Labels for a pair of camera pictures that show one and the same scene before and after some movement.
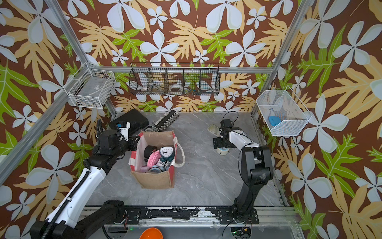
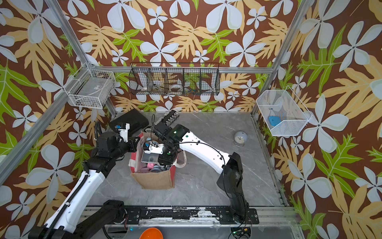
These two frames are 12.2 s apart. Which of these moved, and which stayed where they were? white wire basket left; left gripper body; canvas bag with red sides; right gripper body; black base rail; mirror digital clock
Moved: mirror digital clock; right gripper body
Stayed: canvas bag with red sides; left gripper body; black base rail; white wire basket left
